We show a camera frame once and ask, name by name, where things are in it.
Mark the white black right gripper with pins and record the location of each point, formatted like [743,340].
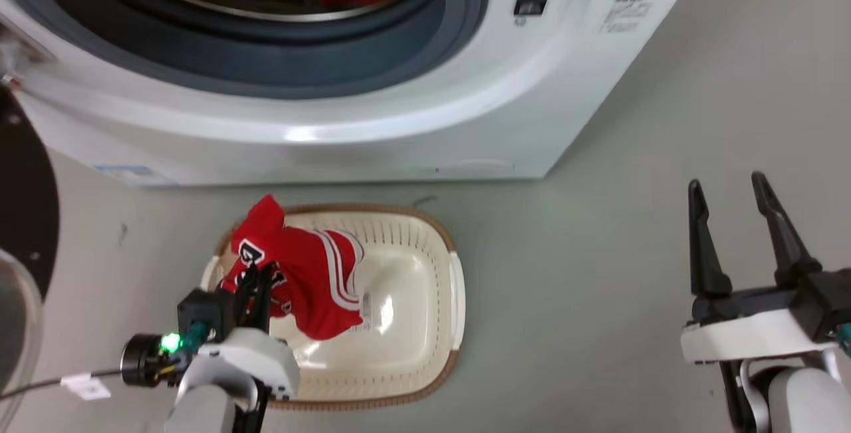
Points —
[764,326]

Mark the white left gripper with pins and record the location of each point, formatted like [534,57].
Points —
[256,360]

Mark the red jersey with white stripes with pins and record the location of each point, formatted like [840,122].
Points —
[319,280]

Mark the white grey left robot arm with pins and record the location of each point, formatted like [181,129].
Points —
[206,410]

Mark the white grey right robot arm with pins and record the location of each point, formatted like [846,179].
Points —
[798,400]

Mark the cream plastic laundry basket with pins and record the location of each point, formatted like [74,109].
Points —
[412,300]

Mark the black round washing machine door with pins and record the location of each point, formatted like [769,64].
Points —
[26,207]

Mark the white front-load washing machine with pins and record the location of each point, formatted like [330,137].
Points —
[505,100]

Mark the grey rubber door gasket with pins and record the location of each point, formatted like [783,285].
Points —
[279,60]

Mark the black door lock latch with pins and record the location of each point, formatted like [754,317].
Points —
[530,6]

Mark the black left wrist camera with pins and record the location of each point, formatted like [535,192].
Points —
[199,316]

